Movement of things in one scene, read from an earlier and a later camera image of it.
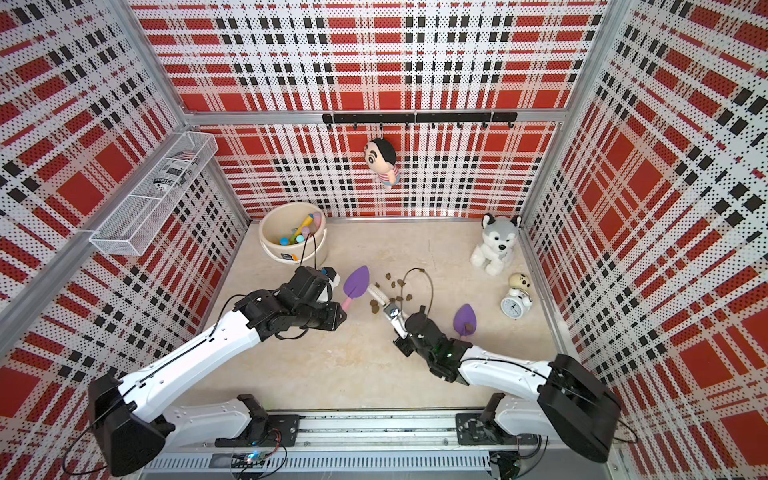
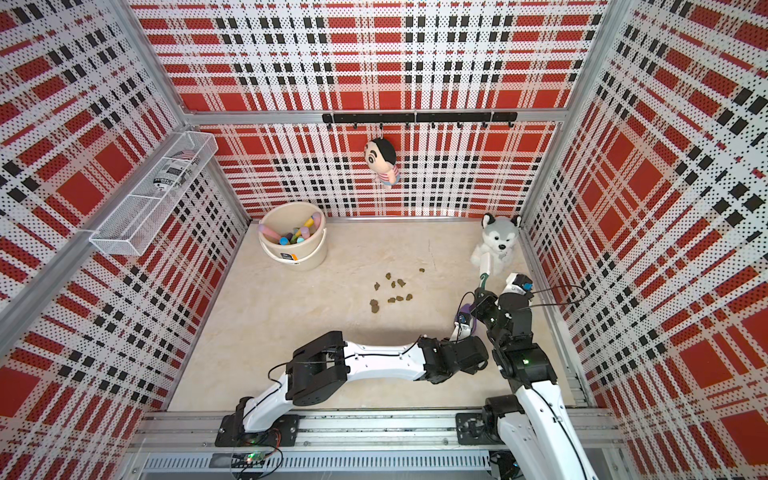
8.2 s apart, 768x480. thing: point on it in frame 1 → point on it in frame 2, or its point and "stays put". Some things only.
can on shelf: (176, 171) stays put
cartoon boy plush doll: (382, 159) stays put
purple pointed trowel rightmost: (464, 320) stays put
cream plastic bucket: (293, 232) stays put
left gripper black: (332, 322) → (473, 371)
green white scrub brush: (378, 295) → (484, 268)
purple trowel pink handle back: (317, 221) stays put
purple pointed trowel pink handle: (355, 283) → (265, 229)
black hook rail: (483, 118) stays put
